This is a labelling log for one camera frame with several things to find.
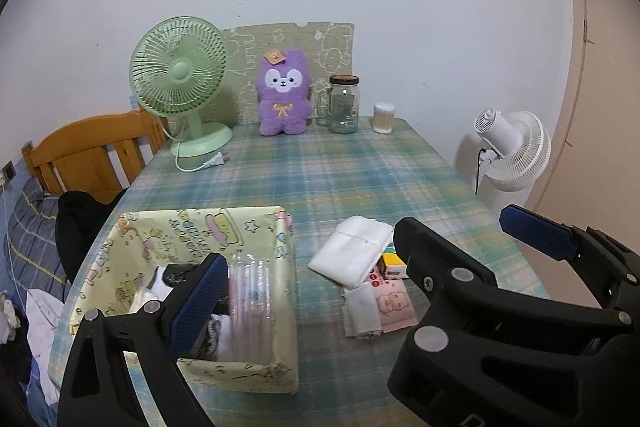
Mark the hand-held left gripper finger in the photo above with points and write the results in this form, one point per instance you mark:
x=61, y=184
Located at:
x=195, y=302

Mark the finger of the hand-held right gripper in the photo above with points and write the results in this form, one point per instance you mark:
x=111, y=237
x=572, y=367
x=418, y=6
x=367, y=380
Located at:
x=450, y=277
x=537, y=229

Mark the grey sock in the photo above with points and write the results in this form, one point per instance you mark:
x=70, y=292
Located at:
x=212, y=337

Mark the white black sock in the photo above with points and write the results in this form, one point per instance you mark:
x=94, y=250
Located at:
x=160, y=282

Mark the clear plastic pack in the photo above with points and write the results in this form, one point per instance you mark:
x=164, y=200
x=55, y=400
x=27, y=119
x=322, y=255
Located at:
x=252, y=302

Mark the yellow black packet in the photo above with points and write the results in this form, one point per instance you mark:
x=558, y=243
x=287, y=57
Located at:
x=392, y=264

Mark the pink tissue packet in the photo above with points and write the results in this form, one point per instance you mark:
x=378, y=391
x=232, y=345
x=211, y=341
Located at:
x=392, y=302

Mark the yellow printed storage box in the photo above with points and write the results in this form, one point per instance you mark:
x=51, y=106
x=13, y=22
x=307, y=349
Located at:
x=280, y=307

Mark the small white cloth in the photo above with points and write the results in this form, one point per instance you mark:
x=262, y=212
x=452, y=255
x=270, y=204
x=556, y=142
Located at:
x=362, y=312

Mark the white standing fan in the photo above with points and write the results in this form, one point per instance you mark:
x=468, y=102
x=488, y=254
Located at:
x=515, y=142

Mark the black clothing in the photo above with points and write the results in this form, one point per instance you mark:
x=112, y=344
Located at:
x=80, y=232

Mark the tan door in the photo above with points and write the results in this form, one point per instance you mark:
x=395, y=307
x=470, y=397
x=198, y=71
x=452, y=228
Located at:
x=600, y=107

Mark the white garment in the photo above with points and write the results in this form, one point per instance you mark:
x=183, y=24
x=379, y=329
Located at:
x=42, y=327

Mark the cotton swab container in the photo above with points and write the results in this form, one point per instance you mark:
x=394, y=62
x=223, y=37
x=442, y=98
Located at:
x=384, y=117

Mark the blue cloth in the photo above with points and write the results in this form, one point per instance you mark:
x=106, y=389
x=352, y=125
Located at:
x=40, y=387

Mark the plaid pillow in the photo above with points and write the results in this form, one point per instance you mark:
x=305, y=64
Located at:
x=30, y=237

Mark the wooden bed headboard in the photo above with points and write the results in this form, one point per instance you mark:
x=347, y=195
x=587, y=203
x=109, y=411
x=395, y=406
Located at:
x=90, y=152

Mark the crumpled white cloth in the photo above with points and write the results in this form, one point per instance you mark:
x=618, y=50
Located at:
x=7, y=314

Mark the dark cloth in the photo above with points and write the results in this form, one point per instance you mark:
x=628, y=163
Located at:
x=12, y=367

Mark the glass jar mug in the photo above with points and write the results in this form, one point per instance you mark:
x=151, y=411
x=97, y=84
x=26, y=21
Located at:
x=344, y=107

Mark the purple plush toy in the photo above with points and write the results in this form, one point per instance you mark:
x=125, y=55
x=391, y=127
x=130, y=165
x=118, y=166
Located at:
x=282, y=97

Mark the green desk fan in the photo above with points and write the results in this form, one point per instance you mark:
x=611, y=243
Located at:
x=175, y=72

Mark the green printed board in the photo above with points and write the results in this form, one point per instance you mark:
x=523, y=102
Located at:
x=330, y=47

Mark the wall socket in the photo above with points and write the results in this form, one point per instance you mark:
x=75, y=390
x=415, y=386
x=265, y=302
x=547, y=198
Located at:
x=7, y=171

